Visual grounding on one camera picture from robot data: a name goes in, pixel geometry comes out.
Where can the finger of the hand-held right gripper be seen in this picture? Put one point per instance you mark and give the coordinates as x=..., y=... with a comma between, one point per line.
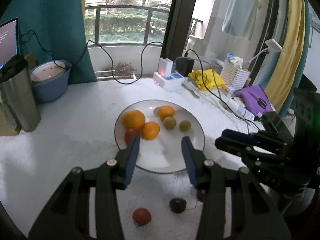
x=230, y=145
x=237, y=135

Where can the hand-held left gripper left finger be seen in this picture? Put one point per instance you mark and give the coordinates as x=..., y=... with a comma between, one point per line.
x=131, y=160

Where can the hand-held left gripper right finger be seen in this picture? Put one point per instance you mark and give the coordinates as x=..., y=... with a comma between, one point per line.
x=188, y=160

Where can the small red plum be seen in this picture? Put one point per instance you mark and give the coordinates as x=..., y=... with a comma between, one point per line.
x=141, y=216
x=128, y=133

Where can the white plate with dark rim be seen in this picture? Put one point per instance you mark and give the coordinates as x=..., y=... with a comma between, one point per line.
x=160, y=155

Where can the small yellow-green fruit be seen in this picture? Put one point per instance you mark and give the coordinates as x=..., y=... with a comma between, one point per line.
x=185, y=125
x=169, y=122

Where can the orange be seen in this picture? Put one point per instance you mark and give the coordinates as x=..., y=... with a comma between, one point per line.
x=133, y=119
x=166, y=112
x=150, y=130

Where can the dark cherry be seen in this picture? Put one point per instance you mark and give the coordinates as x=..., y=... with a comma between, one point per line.
x=178, y=205

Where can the white tube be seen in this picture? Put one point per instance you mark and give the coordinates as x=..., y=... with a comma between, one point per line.
x=240, y=108

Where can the black phone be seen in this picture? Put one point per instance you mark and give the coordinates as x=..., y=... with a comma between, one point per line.
x=271, y=120

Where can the purple cloth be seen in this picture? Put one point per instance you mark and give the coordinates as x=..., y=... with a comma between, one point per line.
x=250, y=97

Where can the black scissors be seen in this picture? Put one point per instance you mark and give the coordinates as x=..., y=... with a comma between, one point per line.
x=261, y=102

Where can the white folded cloth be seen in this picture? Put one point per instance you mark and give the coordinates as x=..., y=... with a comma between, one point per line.
x=197, y=91

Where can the white perforated basket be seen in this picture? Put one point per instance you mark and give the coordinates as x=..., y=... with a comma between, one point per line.
x=235, y=75

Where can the white tablecloth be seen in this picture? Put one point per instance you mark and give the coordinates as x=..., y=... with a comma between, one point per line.
x=75, y=130

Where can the yellow plastic bag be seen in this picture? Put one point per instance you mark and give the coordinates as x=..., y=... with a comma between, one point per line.
x=197, y=76

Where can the white bottle blue cap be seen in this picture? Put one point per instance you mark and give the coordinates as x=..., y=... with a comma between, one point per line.
x=235, y=60

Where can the white power strip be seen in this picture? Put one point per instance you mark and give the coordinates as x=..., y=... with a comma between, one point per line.
x=167, y=81

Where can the black charger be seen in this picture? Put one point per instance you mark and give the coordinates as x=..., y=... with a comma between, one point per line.
x=185, y=66

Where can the white balcony planter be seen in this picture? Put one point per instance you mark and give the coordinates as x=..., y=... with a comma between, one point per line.
x=123, y=70

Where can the white charger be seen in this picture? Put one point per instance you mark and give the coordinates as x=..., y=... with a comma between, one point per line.
x=165, y=66

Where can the white desk lamp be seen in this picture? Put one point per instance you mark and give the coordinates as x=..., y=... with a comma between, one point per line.
x=273, y=45

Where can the blue bowl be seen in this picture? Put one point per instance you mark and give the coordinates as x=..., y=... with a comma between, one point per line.
x=52, y=87

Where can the hanging pale shirt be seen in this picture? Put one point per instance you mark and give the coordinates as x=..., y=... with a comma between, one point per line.
x=240, y=17

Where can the white bowl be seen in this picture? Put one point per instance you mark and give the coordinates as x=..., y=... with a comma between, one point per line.
x=47, y=72

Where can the steel thermos flask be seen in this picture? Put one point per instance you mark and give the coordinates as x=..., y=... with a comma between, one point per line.
x=17, y=95

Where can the black balcony railing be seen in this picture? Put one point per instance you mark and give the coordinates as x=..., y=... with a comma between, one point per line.
x=125, y=7

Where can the teal curtain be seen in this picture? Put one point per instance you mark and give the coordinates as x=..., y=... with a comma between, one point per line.
x=55, y=17

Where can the laptop screen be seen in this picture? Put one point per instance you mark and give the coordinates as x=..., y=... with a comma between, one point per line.
x=8, y=40

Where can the black window frame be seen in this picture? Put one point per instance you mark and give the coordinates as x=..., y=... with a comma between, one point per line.
x=180, y=10

